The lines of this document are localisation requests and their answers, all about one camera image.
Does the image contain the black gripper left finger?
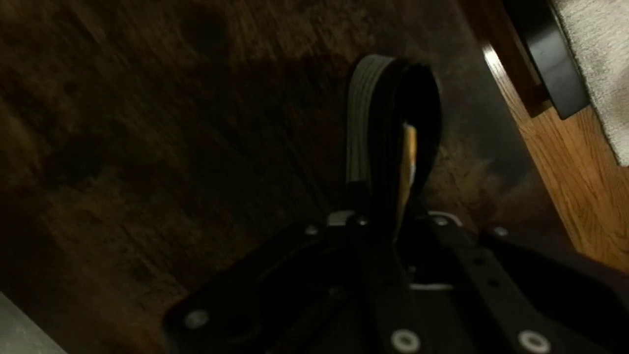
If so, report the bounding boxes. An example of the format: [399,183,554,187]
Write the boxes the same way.
[161,212,424,354]

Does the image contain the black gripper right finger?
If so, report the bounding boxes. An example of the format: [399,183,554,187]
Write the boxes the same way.
[401,212,629,354]

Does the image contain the black rectangular block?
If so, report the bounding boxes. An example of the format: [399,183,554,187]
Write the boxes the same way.
[501,0,592,122]

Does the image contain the white rug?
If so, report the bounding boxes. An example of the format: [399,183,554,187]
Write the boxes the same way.
[554,0,629,167]

